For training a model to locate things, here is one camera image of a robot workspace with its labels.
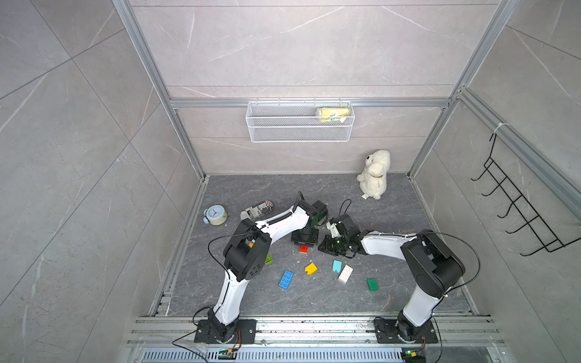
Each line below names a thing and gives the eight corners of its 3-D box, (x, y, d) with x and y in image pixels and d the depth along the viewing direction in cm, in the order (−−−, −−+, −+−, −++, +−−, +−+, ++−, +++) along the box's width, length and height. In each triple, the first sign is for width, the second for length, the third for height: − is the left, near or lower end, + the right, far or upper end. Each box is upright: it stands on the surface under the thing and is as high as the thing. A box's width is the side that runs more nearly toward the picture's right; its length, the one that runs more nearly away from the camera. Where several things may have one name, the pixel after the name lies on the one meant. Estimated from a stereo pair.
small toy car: (244, 224, 103) (242, 219, 100) (240, 216, 106) (239, 211, 103) (275, 211, 108) (275, 206, 105) (271, 203, 111) (270, 198, 108)
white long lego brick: (337, 279, 87) (337, 277, 85) (344, 265, 90) (345, 263, 89) (346, 285, 85) (347, 283, 84) (353, 270, 89) (354, 268, 87)
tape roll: (204, 225, 102) (201, 221, 98) (209, 209, 107) (206, 204, 104) (225, 225, 102) (223, 220, 98) (229, 209, 107) (227, 204, 104)
